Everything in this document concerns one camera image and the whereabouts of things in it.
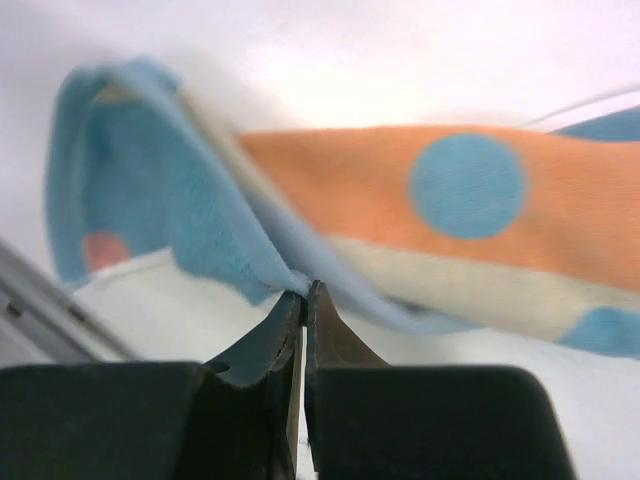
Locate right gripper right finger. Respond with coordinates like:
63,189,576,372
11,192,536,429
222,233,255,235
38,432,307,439
305,282,575,480

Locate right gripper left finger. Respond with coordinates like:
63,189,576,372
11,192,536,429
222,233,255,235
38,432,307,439
1,292,303,479

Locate light blue patterned towel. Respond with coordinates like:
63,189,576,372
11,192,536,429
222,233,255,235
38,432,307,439
45,59,639,359

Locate aluminium rail frame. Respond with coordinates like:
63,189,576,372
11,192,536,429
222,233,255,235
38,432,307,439
1,243,140,367

